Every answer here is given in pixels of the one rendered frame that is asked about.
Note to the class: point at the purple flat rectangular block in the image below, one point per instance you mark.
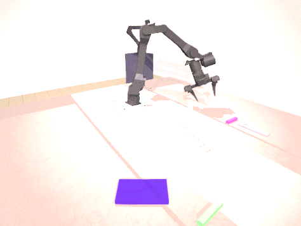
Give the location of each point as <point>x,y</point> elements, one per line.
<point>142,191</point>

